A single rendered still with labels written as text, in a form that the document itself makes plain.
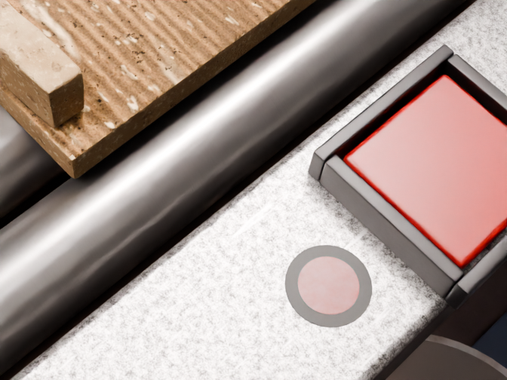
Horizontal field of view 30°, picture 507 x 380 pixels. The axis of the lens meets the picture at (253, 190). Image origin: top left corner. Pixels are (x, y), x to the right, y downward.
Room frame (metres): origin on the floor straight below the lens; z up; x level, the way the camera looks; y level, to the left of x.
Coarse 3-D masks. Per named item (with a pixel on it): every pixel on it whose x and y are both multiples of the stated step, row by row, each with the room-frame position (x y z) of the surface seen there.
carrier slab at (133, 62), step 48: (48, 0) 0.22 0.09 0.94; (96, 0) 0.22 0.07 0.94; (144, 0) 0.23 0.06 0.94; (192, 0) 0.23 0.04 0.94; (240, 0) 0.24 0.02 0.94; (288, 0) 0.24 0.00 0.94; (96, 48) 0.20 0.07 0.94; (144, 48) 0.21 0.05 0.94; (192, 48) 0.21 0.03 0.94; (240, 48) 0.22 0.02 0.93; (0, 96) 0.18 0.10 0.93; (96, 96) 0.18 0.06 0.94; (144, 96) 0.19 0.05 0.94; (48, 144) 0.16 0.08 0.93; (96, 144) 0.16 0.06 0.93
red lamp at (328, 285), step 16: (304, 272) 0.14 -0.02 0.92; (320, 272) 0.14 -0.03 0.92; (336, 272) 0.14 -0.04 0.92; (352, 272) 0.14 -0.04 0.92; (304, 288) 0.13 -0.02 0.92; (320, 288) 0.13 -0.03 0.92; (336, 288) 0.13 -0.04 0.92; (352, 288) 0.14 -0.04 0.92; (320, 304) 0.13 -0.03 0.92; (336, 304) 0.13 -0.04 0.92; (352, 304) 0.13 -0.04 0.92
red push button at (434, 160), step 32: (416, 96) 0.22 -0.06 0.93; (448, 96) 0.22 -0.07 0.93; (384, 128) 0.20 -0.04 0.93; (416, 128) 0.20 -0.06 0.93; (448, 128) 0.20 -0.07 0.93; (480, 128) 0.21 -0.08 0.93; (352, 160) 0.18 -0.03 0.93; (384, 160) 0.18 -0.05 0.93; (416, 160) 0.19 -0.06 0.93; (448, 160) 0.19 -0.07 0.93; (480, 160) 0.19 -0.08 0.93; (384, 192) 0.17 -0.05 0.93; (416, 192) 0.17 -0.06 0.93; (448, 192) 0.18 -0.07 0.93; (480, 192) 0.18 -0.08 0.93; (416, 224) 0.16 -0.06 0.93; (448, 224) 0.16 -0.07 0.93; (480, 224) 0.16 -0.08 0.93; (448, 256) 0.15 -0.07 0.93
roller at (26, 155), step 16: (0, 112) 0.18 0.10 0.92; (0, 128) 0.17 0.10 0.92; (16, 128) 0.17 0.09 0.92; (0, 144) 0.16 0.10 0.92; (16, 144) 0.17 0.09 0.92; (32, 144) 0.17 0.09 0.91; (0, 160) 0.16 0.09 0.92; (16, 160) 0.16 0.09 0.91; (32, 160) 0.16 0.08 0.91; (48, 160) 0.17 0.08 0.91; (0, 176) 0.15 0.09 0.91; (16, 176) 0.16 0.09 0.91; (32, 176) 0.16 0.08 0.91; (48, 176) 0.16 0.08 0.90; (0, 192) 0.15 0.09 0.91; (16, 192) 0.15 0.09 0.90; (32, 192) 0.16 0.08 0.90; (0, 208) 0.15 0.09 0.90
